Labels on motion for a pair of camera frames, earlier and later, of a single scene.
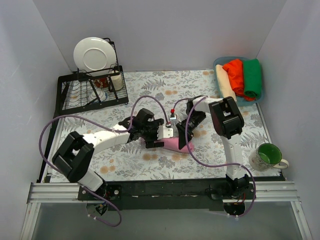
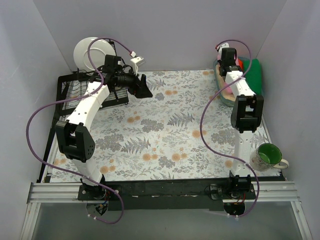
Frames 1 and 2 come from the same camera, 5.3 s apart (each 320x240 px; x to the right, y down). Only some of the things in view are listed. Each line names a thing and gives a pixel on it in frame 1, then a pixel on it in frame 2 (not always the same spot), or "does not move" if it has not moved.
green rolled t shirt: [252, 78] does not move
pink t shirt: [173, 143] to [227, 83]
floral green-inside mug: [266, 156] does not move
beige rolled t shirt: [225, 85] does not move
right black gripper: [186, 127] to [227, 70]
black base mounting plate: [166, 194] does not move
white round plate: [94, 53] does not move
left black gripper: [154, 133] to [138, 84]
